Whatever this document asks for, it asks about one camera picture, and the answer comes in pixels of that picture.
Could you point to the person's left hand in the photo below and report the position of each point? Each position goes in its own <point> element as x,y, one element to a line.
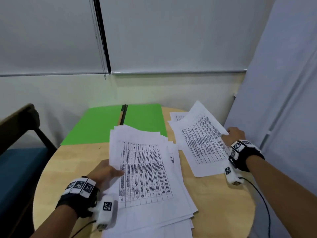
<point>100,172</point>

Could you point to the person's right hand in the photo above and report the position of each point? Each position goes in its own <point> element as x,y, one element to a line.
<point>235,135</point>

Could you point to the person's left thumb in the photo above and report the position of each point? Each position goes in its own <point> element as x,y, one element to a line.
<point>116,173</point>

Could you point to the person's right thumb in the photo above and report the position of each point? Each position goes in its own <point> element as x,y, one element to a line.
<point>225,139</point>

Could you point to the printed table paper sheet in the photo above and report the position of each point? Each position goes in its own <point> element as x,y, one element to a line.
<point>146,171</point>
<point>200,143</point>
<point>177,116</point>

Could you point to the person's left forearm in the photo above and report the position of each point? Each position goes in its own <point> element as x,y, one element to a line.
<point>55,224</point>

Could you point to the person's right forearm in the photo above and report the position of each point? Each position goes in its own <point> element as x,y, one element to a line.
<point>284,190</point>

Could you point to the green paper folder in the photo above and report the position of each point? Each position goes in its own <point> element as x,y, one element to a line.
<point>99,123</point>

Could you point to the black folder clip bar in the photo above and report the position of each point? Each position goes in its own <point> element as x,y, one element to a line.
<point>123,114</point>

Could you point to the stack of white printed papers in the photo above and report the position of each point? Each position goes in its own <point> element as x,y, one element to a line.
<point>158,226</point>

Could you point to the white partition panel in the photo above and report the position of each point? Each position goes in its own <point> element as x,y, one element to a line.
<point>284,84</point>

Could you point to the dark chair with blue seat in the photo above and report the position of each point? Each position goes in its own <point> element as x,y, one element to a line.
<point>17,166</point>

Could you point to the white roller blind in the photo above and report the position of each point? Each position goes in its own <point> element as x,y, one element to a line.
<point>47,34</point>
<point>178,32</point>

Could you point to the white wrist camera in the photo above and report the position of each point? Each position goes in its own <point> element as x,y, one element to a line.
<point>232,176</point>
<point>105,210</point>

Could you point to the black window frame strip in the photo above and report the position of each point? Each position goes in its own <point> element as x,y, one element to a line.
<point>102,34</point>

